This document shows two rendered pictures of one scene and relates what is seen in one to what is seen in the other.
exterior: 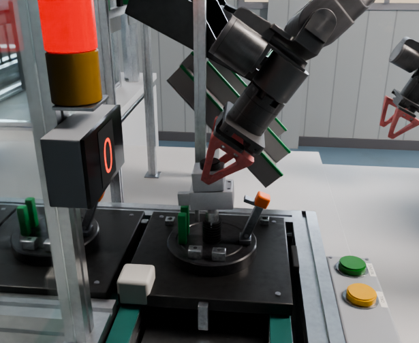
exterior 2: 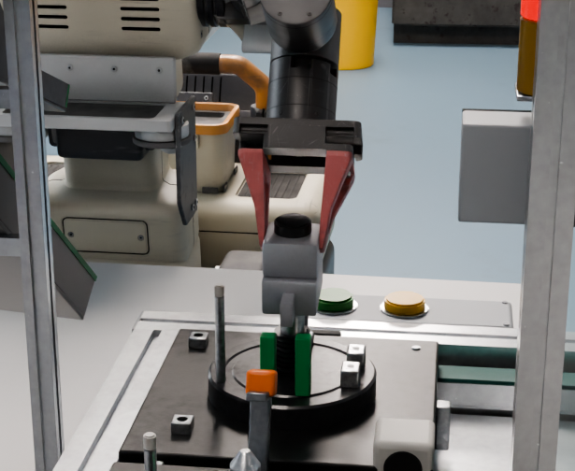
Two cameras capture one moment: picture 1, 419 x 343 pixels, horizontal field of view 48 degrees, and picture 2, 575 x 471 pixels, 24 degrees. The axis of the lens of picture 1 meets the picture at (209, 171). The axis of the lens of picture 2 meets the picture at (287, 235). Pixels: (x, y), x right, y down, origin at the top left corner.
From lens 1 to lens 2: 1.20 m
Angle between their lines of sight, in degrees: 81
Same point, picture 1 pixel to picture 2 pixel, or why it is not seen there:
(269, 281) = (384, 351)
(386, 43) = not seen: outside the picture
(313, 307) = (430, 337)
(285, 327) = (457, 369)
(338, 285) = (376, 318)
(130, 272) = (406, 435)
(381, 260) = not seen: hidden behind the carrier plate
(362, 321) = (453, 313)
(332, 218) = (14, 368)
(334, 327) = (469, 330)
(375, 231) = (77, 338)
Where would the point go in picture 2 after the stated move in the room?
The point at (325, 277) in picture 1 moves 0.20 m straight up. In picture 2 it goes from (355, 323) to (359, 120)
